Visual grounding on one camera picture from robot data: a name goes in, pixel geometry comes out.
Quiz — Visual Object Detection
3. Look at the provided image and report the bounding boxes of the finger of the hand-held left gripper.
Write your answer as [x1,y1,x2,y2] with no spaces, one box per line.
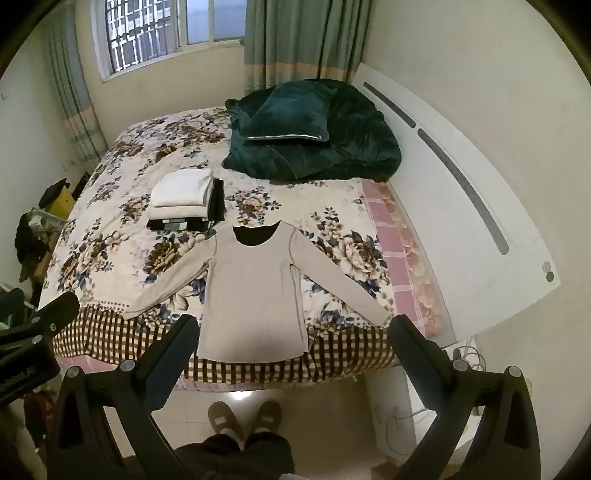
[0,292,81,357]

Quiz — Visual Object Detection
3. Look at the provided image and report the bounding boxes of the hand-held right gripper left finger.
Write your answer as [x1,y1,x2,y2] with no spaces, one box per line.
[48,314,201,480]

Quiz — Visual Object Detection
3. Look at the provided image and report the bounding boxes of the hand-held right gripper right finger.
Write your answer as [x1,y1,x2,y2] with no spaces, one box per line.
[390,315,542,480]

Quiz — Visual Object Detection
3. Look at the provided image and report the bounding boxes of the beige long-sleeve shirt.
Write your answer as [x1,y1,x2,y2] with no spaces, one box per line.
[121,220,393,363]

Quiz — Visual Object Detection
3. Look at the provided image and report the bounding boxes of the dark clothes pile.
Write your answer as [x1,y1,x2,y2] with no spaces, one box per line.
[14,213,52,283]

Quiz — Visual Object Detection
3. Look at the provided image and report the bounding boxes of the red cloth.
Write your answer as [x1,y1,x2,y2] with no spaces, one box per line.
[22,391,57,432]

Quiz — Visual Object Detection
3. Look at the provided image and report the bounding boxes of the white nightstand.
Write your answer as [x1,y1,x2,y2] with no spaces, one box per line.
[364,340,483,463]

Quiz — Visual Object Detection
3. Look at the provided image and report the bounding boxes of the grey slipper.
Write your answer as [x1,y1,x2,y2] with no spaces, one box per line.
[252,398,283,433]
[207,400,244,438]

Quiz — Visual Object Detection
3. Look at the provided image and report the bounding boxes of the pink mattress pad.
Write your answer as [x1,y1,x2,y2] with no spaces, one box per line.
[360,179,443,339]

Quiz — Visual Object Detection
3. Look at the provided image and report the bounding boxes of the yellow box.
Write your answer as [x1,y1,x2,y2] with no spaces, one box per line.
[52,185,75,217]

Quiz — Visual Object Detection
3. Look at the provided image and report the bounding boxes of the black bag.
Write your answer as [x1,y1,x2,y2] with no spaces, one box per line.
[38,180,71,209]

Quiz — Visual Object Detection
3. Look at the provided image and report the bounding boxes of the person's dark pants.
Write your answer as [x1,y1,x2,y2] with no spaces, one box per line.
[174,431,296,480]

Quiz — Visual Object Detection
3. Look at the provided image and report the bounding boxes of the dark striped folded garment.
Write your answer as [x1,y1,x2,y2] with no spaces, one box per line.
[146,217,219,232]

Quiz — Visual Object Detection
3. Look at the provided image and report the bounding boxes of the cream folded garment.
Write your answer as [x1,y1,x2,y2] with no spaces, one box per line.
[147,202,214,222]

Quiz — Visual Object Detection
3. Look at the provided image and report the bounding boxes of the floral bed sheet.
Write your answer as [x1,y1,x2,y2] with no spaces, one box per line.
[39,107,399,385]

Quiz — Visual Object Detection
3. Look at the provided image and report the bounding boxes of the white headboard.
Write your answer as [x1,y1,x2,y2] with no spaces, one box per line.
[350,62,562,348]

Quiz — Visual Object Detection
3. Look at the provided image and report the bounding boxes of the black folded garment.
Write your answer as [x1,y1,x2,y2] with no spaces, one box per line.
[209,178,226,223]

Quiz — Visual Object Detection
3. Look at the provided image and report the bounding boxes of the white folded garment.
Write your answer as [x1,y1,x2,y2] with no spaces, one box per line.
[151,168,216,208]

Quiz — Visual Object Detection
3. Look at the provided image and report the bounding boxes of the green curtain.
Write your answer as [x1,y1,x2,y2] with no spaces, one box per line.
[243,0,373,94]
[43,8,110,163]

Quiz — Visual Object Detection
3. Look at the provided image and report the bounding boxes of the dark green blanket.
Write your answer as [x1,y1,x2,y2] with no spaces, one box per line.
[222,78,402,182]

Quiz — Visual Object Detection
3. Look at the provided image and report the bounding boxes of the dark green pillow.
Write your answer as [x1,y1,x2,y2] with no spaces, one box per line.
[241,82,339,144]

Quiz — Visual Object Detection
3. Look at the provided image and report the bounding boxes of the window with metal grille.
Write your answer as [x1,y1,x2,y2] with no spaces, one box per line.
[102,0,246,78]

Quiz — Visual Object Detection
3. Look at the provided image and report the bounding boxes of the white cable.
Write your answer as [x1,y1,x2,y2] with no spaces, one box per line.
[455,339,485,372]

